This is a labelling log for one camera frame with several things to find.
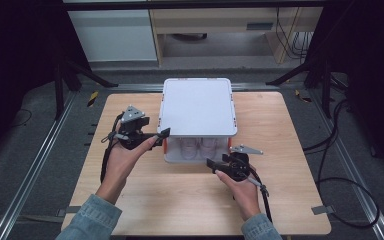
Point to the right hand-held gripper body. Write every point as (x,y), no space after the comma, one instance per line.
(239,168)

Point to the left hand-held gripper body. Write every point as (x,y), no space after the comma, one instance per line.
(131,135)

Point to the white shoe storage box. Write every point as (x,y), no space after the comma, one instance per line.
(197,106)

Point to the person's right hand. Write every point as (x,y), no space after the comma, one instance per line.
(243,196)

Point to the person's left hand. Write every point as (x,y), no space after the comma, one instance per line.
(120,166)

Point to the yellow black tape piece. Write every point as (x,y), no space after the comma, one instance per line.
(301,96)
(92,98)

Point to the black tripod stand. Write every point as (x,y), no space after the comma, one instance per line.
(66,76)
(320,73)

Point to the white cabinet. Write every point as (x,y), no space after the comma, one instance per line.
(113,35)

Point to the light wooden desk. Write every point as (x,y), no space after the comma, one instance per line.
(213,18)

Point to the aluminium floor rail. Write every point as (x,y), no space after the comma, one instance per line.
(136,87)
(356,176)
(36,163)

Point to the grey table bracket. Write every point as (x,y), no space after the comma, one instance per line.
(322,210)
(70,210)

